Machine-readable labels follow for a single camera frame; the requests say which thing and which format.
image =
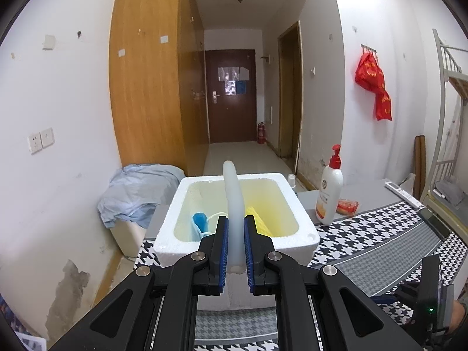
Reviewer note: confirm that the light blue cloth pile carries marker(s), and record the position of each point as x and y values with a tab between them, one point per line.
139	190

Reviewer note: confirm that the houndstooth tablecloth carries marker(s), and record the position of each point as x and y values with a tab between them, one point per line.
365	241

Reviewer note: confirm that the white wall socket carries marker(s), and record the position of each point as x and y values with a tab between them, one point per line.
35	143

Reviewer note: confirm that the white hanging cloth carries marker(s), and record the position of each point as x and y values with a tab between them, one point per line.
452	128

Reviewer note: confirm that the wooden side doorway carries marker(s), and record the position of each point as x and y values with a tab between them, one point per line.
289	98

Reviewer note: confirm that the blue spray bottle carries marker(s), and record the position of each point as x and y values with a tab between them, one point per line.
291	180

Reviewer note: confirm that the white wall box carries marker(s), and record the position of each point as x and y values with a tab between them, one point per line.
48	42

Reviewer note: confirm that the large red plastic bag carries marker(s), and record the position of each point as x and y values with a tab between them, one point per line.
369	73

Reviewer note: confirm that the wooden boards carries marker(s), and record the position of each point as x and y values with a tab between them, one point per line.
420	164

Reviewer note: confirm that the white wall switch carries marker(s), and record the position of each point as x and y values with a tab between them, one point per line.
46	138

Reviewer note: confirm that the brown door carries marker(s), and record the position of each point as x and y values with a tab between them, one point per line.
230	117

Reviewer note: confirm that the red snack packet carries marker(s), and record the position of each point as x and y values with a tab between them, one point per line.
346	206

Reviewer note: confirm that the dark phone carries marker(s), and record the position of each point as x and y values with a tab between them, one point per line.
435	225

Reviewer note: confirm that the yellow foam fruit net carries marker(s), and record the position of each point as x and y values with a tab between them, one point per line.
261	223

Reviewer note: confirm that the small red plastic bag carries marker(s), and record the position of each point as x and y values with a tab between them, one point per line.
383	108

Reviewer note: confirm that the metal bunk bed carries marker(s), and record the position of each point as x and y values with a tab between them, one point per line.
461	84

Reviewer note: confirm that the white door notice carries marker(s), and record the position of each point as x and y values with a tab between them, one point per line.
234	73

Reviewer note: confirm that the grey folded cloth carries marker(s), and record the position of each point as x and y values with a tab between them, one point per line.
449	192

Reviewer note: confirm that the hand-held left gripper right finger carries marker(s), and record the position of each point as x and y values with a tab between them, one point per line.
248	256

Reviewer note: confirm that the small wall shelf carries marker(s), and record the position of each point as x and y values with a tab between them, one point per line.
267	58

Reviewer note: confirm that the red fire extinguisher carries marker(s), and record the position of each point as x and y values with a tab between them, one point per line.
261	133

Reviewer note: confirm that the wall hook rack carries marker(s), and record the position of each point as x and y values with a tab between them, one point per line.
368	48

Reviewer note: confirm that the wooden wardrobe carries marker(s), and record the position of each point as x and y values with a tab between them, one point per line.
146	80

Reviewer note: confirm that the white foam box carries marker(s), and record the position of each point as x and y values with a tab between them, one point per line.
164	243

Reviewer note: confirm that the blue face mask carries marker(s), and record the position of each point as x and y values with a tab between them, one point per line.
199	223

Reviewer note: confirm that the blue door notice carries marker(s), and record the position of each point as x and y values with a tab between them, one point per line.
241	87

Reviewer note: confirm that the white lotion pump bottle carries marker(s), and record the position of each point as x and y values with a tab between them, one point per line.
329	197

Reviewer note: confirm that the white remote control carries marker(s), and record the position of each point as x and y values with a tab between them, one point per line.
402	193

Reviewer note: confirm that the printed paper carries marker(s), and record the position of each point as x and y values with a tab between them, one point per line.
33	343

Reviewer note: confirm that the person's right forearm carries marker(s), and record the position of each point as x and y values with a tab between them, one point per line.
462	314

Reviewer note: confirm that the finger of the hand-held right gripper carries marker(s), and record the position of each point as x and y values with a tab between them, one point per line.
384	299

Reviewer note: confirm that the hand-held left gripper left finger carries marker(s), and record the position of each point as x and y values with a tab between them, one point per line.
223	252

